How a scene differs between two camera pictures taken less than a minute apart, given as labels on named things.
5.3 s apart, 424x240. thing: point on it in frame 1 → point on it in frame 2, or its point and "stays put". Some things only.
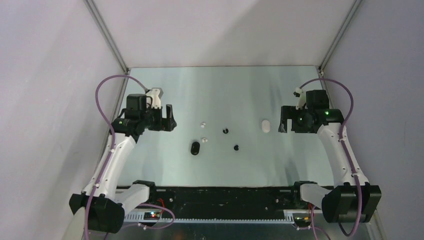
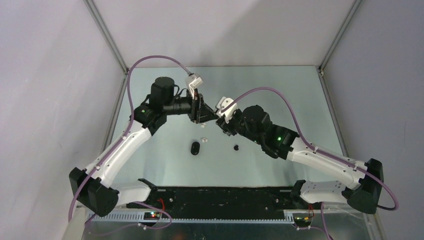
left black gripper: x=163 y=124 → x=200 y=112
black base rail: x=227 y=202 stays put
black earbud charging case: x=195 y=148 stays put
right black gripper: x=289 y=112 → x=227 y=127
